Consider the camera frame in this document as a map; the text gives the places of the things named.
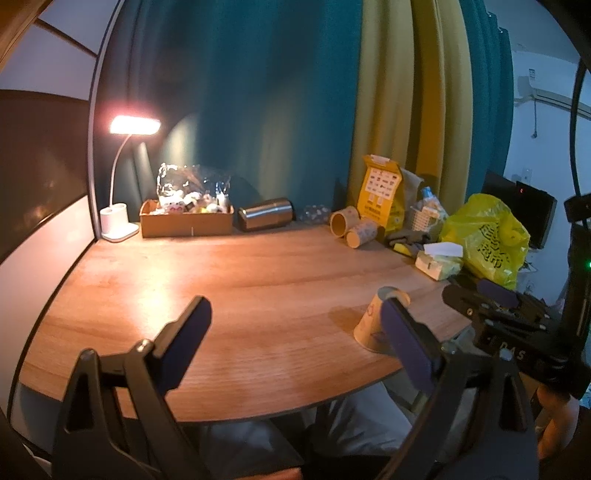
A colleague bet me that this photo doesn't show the yellow paper bag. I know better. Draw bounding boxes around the yellow paper bag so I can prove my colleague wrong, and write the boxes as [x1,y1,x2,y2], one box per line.
[356,154,406,234]

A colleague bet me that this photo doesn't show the white air conditioner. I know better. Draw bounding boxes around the white air conditioner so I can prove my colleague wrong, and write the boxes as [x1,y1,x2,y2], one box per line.
[514,68,591,119]

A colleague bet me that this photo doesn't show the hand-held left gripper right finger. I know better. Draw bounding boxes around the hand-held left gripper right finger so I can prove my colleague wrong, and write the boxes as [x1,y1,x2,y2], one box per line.
[379,298,540,480]

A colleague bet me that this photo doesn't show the white plastic basket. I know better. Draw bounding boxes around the white plastic basket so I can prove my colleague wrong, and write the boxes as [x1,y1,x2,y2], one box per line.
[410,205,446,232]

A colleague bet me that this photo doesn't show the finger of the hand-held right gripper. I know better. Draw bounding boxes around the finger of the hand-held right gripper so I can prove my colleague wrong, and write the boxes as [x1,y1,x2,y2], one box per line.
[442,285,492,329]
[475,278,522,311]

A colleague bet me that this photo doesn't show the person's white pants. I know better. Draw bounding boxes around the person's white pants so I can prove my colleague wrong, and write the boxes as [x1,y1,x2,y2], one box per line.
[201,381,419,464]

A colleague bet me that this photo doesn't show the black monitor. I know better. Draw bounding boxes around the black monitor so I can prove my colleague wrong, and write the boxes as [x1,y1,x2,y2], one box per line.
[480,170,558,251]

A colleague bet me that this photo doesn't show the teal curtain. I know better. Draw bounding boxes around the teal curtain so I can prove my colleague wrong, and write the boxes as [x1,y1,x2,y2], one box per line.
[95,0,515,232]

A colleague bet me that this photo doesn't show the clear plastic snack bag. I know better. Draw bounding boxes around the clear plastic snack bag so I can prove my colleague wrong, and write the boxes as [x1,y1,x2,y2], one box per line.
[156,162,232,215]

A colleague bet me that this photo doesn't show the tissue pack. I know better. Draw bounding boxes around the tissue pack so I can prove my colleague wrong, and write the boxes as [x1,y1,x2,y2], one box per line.
[414,242,464,282]

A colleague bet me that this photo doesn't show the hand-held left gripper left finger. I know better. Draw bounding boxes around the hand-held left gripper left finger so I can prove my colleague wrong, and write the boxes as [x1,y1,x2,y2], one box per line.
[52,295,213,480]

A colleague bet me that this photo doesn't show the cardboard box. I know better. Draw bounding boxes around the cardboard box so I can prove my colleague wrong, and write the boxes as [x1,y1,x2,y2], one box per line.
[139,199,235,239]

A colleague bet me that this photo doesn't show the yellow plastic bag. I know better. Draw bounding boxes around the yellow plastic bag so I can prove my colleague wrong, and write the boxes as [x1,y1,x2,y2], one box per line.
[438,193,531,291]

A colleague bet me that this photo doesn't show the white desk lamp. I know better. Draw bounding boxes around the white desk lamp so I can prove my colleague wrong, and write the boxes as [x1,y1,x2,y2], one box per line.
[100,116,162,241]

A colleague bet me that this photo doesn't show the person's right hand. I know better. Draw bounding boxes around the person's right hand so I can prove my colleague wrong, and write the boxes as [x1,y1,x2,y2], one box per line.
[534,382,581,462]

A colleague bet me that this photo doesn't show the stainless steel tumbler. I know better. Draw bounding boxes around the stainless steel tumbler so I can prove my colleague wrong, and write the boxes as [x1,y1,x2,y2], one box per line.
[237,198,295,232]

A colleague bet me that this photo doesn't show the dark grey gloves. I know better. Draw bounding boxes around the dark grey gloves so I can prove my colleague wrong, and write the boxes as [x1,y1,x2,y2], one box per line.
[385,229,434,256]

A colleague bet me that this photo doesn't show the white paper cup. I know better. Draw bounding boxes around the white paper cup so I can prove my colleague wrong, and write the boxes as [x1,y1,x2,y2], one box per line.
[353,285,411,354]

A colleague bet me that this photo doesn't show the patterned paper cup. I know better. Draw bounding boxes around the patterned paper cup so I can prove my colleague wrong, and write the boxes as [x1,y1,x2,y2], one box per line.
[345,219,387,250]
[329,206,362,239]

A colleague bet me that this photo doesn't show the yellow curtain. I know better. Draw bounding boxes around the yellow curtain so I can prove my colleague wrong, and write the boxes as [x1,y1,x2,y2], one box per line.
[346,0,472,217]

